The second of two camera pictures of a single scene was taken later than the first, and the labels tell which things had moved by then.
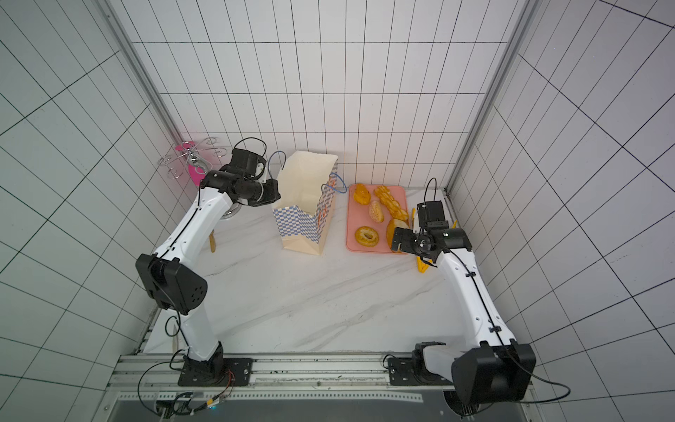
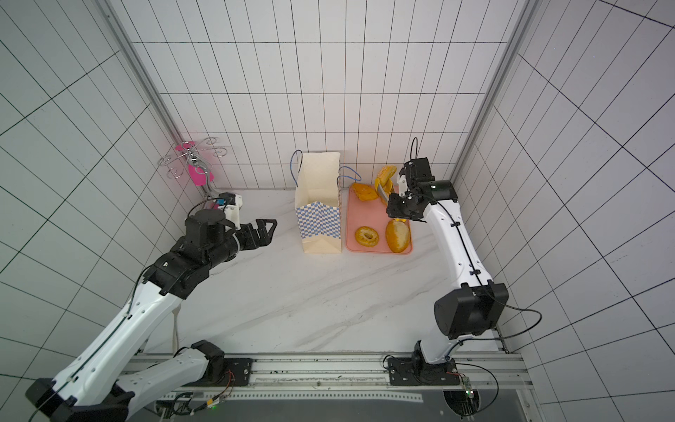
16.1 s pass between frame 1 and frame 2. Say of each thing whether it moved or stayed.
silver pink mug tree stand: stayed
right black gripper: moved
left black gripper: moved
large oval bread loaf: stayed
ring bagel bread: stayed
